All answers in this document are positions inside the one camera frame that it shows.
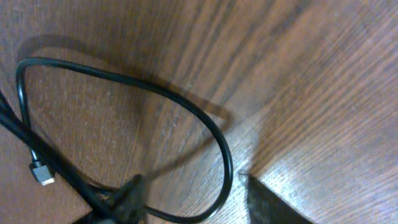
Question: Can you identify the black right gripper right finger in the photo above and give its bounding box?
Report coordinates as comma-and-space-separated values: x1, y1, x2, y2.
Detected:
247, 175, 312, 224

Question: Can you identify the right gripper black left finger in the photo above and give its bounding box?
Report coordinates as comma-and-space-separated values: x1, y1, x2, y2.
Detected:
73, 174, 147, 224

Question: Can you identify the black USB cable bundle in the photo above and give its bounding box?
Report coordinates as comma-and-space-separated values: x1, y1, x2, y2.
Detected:
0, 57, 234, 224

